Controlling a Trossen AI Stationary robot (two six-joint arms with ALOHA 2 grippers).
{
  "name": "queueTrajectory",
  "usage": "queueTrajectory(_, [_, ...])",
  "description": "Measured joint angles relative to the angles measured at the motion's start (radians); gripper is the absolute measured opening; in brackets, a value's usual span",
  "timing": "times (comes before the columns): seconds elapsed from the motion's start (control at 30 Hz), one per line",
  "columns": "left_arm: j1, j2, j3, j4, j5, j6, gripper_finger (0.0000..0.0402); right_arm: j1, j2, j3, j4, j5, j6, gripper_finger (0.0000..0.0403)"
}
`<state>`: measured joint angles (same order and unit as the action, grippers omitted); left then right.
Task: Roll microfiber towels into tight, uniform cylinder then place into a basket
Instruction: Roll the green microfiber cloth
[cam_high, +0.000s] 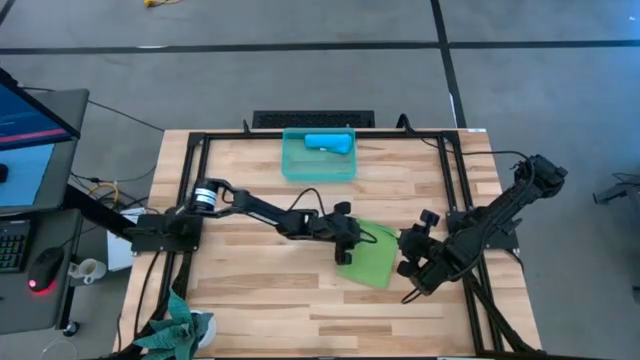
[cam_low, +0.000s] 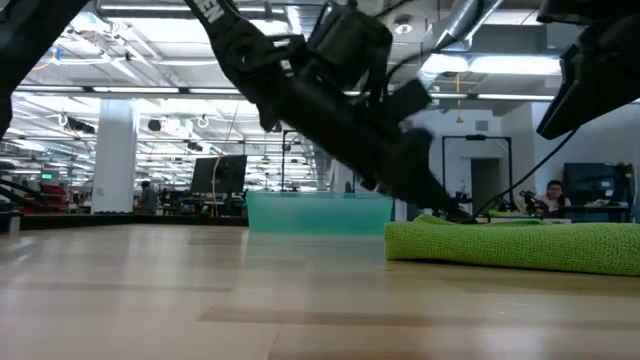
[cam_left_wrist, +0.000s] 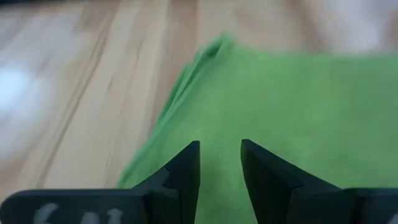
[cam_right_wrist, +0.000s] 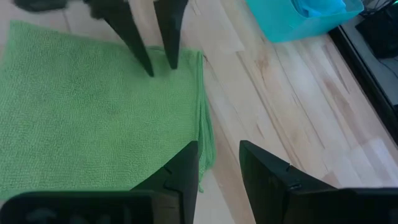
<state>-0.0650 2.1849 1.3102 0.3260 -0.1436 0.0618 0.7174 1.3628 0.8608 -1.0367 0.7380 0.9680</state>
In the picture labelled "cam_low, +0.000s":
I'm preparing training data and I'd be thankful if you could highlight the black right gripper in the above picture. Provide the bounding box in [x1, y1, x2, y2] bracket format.
[535, 0, 640, 142]

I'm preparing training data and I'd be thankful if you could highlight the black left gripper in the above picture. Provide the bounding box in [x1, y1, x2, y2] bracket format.
[257, 74, 475, 225]

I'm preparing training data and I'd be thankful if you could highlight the green microfiber towel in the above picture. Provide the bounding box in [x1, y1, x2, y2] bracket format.
[383, 209, 640, 278]

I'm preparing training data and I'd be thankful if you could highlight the teal translucent plastic basket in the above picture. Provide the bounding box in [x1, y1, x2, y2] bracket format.
[245, 191, 395, 236]

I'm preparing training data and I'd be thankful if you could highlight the black background monitor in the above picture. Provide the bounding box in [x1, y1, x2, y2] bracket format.
[562, 162, 621, 207]

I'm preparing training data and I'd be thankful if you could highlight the person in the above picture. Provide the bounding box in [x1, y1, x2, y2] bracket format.
[138, 179, 159, 215]
[537, 179, 572, 214]

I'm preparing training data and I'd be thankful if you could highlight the black office desk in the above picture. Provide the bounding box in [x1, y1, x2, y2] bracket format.
[554, 202, 635, 224]

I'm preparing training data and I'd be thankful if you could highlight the black hanging television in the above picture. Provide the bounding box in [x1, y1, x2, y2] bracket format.
[189, 154, 249, 196]

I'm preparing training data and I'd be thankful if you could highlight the white building pillar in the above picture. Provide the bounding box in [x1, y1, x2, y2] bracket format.
[90, 98, 140, 215]

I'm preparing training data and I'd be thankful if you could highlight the red storage shelf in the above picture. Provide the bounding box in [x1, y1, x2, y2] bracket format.
[18, 182, 70, 215]

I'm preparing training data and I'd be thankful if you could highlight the black rectangular stand frame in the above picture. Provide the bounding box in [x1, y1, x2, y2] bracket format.
[441, 133, 515, 216]

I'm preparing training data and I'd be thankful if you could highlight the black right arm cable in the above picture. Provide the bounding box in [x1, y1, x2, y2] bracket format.
[472, 126, 582, 218]

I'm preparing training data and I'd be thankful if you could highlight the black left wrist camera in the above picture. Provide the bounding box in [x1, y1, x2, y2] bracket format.
[307, 2, 395, 94]

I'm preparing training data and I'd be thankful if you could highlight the black aluminium table frame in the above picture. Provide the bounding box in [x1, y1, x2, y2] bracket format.
[0, 212, 249, 234]

